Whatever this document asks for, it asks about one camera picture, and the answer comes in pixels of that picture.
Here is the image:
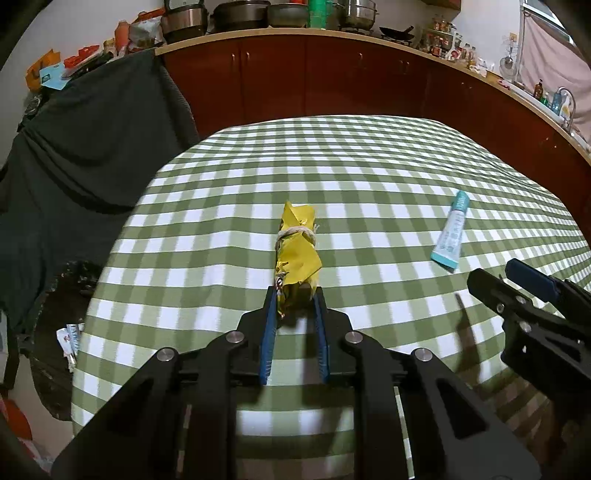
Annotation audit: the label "steel faucet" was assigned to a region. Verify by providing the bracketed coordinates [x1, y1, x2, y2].
[551, 86, 579, 131]

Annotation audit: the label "grey metal pot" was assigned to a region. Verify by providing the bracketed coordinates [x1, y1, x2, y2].
[267, 2, 309, 27]

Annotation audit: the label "dark round trash bin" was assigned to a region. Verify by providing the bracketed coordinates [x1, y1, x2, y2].
[32, 261, 100, 421]

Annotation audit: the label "orange snack bag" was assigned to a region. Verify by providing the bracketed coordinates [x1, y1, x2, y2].
[115, 11, 163, 54]

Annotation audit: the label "hanging metal skimmer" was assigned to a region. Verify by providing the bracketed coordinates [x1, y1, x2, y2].
[501, 39, 522, 86]

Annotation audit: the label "red packet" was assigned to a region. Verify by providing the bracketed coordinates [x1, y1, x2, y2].
[65, 45, 100, 71]

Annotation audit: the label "green checkered tablecloth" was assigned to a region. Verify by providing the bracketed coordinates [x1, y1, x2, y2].
[70, 114, 591, 480]

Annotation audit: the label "toothpaste tube with teal cap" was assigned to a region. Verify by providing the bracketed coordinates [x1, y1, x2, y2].
[430, 190, 471, 271]

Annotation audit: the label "white printed paper bag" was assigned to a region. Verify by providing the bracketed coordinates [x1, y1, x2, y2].
[56, 323, 85, 373]

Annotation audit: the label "dark green cloth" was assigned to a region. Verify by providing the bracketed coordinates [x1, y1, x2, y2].
[0, 46, 200, 333]

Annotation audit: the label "steel steamer pot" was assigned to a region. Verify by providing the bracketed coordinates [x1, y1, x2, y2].
[339, 0, 379, 29]

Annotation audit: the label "yellow wrapper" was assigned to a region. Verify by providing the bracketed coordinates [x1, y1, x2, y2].
[272, 200, 323, 319]

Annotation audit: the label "dark red kitchen counter cabinets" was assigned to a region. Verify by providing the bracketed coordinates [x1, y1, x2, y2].
[156, 28, 591, 222]

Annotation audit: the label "dark cooking pot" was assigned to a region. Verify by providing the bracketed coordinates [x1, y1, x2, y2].
[210, 0, 271, 33]

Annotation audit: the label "pink curtain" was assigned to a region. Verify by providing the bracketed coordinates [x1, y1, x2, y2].
[519, 9, 591, 121]

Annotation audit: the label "blue and white card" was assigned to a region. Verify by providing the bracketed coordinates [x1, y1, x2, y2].
[39, 65, 71, 91]

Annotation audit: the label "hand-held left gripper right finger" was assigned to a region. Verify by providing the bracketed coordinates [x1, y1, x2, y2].
[311, 286, 541, 480]

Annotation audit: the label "rack of seasoning bottles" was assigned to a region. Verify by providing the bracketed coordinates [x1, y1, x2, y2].
[422, 14, 481, 70]

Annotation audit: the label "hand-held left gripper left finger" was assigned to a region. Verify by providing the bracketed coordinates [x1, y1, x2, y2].
[51, 286, 280, 480]

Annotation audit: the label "black wok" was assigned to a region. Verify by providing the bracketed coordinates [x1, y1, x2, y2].
[379, 25, 416, 43]

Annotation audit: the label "orange plastic item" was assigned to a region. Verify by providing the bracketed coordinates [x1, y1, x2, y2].
[0, 397, 33, 445]

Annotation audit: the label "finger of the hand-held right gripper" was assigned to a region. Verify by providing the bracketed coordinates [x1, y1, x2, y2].
[505, 258, 561, 304]
[466, 268, 537, 325]

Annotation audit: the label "orange cardboard box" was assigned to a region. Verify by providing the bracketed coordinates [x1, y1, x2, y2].
[25, 48, 63, 91]

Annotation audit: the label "green thermos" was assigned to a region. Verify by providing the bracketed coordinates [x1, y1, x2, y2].
[308, 0, 334, 29]

